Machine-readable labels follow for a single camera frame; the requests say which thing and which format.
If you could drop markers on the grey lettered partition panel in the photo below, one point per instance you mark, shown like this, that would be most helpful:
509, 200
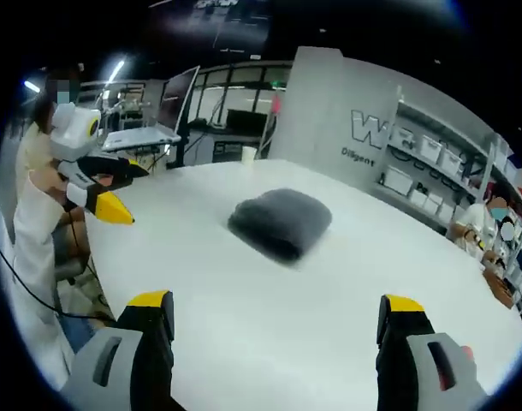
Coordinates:
321, 128

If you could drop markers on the dark hanging banner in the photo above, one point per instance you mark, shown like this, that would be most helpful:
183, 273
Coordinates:
209, 25

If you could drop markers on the person's torso in white apron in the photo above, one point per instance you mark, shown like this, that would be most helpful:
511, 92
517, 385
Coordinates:
34, 240

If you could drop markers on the row of white storage boxes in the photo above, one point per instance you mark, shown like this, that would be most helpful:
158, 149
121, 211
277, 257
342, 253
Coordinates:
432, 147

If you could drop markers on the black computer monitor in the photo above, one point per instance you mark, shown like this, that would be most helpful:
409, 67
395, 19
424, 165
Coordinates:
246, 119

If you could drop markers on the metal shelving rack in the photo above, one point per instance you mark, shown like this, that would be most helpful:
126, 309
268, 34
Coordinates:
475, 150

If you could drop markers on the dark tilted display screen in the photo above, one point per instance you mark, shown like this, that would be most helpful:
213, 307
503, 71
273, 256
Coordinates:
177, 100

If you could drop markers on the grey office chair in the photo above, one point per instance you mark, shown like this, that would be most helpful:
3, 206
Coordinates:
70, 257

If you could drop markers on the long ceiling light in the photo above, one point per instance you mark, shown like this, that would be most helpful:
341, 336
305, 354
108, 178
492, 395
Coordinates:
116, 70
31, 86

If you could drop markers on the dark grey towel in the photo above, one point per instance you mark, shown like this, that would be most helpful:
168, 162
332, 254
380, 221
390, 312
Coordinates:
282, 222

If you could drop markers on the white laptop on stand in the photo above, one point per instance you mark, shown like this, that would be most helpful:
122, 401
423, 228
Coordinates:
137, 138

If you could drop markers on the white paper cup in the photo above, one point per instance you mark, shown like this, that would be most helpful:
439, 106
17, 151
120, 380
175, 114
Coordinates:
248, 155

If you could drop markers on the brown box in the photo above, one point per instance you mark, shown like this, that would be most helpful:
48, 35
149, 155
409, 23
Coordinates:
498, 287

